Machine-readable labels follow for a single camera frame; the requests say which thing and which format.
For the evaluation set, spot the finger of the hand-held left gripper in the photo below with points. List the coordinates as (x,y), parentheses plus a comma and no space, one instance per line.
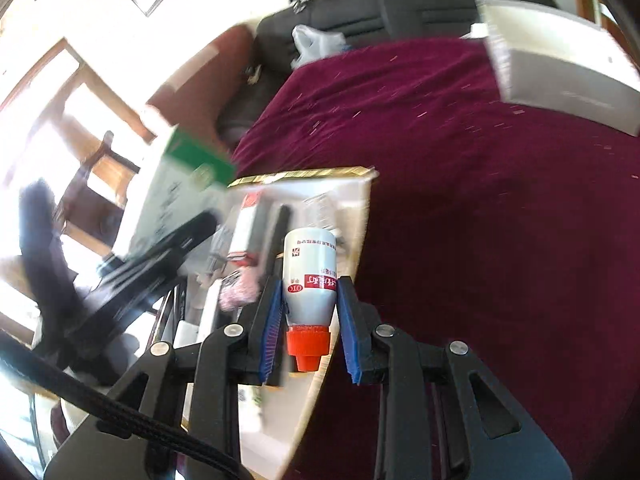
(170,247)

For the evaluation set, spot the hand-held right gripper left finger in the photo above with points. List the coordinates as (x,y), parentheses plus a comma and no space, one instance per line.
(270,330)

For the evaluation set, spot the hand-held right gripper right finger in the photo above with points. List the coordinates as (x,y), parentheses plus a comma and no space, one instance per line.
(350,330)

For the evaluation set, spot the white and green medicine box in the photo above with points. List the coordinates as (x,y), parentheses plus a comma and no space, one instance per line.
(170,195)

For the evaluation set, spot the grey box with red end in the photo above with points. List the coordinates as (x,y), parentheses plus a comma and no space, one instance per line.
(245,230)

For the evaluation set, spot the black marker with yellow band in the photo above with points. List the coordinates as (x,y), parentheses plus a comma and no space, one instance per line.
(277,240)

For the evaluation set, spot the white tray with gold edge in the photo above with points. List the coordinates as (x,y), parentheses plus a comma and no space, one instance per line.
(345,200)

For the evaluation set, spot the pink fuzzy sponge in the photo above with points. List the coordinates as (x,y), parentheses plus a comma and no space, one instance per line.
(240,287)

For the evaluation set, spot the wooden chair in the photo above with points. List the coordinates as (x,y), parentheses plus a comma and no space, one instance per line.
(95,160)

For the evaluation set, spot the reddish brown cushion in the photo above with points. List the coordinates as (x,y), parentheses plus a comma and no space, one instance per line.
(200,90)

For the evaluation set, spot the white plastic bag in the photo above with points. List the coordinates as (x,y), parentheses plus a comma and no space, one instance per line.
(315,42)

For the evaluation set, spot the black sofa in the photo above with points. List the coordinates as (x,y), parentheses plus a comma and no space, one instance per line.
(400,5)

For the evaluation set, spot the large grey cardboard box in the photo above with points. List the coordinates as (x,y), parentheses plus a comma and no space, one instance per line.
(560,70)

